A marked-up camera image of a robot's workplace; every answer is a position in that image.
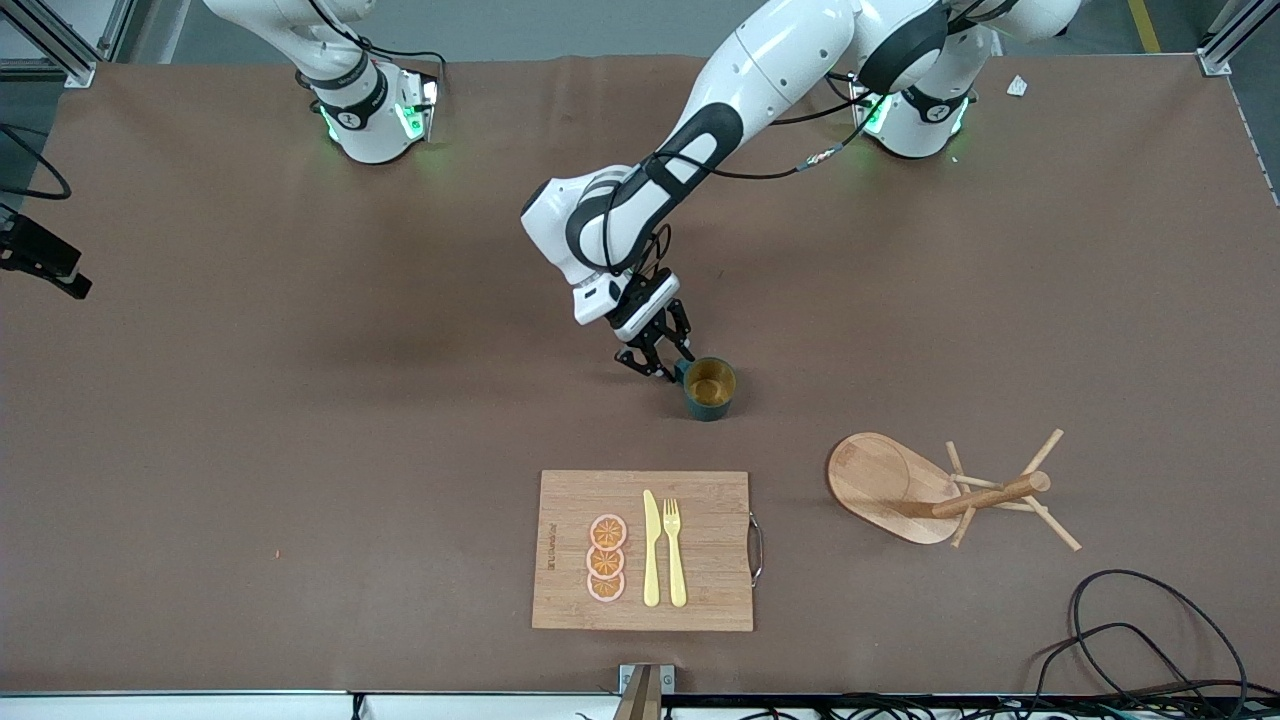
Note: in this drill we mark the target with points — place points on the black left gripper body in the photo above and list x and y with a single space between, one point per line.
655 293

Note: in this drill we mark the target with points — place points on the dark green mug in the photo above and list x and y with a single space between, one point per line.
712 385

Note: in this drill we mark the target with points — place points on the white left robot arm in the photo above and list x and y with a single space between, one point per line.
780 70

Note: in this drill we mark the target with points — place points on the wooden mug rack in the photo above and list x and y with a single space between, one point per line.
880 480

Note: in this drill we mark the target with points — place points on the toy orange slice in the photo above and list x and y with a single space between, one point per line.
608 532
605 562
605 587

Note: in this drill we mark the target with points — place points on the yellow plastic knife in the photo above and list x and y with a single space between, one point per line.
651 550

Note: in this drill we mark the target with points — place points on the bamboo cutting board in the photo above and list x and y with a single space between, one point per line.
715 540

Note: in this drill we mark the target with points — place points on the yellow plastic fork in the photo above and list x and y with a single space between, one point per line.
676 560

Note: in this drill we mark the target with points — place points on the white paper scrap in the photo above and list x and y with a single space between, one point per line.
1017 86

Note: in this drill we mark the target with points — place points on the aluminium frame profile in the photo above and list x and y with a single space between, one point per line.
1215 60
75 72

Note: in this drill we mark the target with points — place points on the metal table edge bracket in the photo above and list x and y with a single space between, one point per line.
645 690

